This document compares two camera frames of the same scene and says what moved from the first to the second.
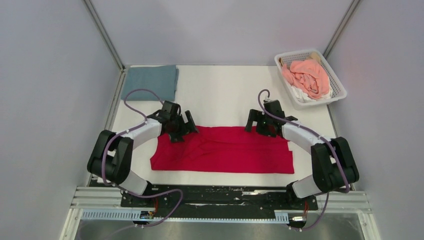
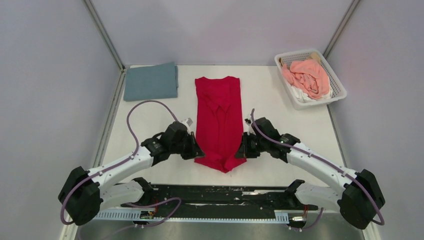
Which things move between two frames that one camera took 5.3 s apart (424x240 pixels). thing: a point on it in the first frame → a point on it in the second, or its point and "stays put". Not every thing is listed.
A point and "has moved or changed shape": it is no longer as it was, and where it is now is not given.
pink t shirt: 307,76 stays put
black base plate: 292,203 stays put
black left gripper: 188,127 → 195,151
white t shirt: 302,94 stays put
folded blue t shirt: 162,80 stays put
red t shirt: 221,149 has moved or changed shape
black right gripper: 253,116 → 241,153
